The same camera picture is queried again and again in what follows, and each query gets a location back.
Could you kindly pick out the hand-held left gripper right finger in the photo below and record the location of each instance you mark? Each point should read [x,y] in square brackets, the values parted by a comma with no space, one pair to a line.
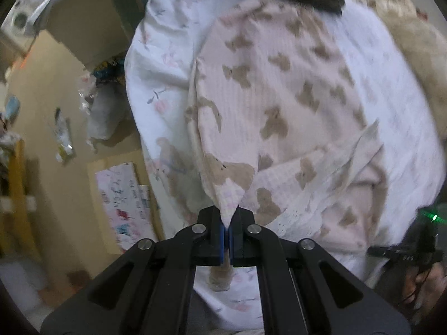
[231,246]

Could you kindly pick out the bear print pink pants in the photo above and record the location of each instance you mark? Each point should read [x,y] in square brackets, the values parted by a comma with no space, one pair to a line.
[279,111]

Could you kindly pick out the cardboard box with printed paper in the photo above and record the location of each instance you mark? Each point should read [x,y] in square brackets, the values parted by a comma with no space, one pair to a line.
[122,202]

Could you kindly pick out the white floral bed sheet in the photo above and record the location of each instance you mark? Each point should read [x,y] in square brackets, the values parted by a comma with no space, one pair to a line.
[391,118]

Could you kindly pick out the yellow wooden furniture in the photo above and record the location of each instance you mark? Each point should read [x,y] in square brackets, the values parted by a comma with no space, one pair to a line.
[17,195]

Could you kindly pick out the white washing machine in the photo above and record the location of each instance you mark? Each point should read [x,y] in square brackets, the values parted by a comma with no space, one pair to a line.
[19,17]

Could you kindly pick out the clear plastic bag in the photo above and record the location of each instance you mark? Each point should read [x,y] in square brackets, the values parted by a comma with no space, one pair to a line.
[103,111]

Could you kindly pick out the light blue cloth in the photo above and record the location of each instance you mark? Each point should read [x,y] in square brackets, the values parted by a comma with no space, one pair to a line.
[11,109]

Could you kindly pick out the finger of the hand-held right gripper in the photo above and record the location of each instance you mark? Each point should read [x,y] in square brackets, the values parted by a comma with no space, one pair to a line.
[384,252]

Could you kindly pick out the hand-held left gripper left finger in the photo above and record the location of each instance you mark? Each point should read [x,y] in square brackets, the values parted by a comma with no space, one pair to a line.
[221,244]

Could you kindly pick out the beige fluffy blanket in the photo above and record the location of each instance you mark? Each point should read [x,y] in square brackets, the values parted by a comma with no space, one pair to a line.
[412,38]

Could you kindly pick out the beige wooden cabinet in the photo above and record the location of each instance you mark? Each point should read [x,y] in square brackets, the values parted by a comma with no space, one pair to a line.
[87,21]

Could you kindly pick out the person's right hand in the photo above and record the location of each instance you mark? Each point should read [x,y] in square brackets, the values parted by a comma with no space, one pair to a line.
[433,282]

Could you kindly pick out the small plastic packet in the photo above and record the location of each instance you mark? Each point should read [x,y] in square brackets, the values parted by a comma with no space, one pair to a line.
[63,136]

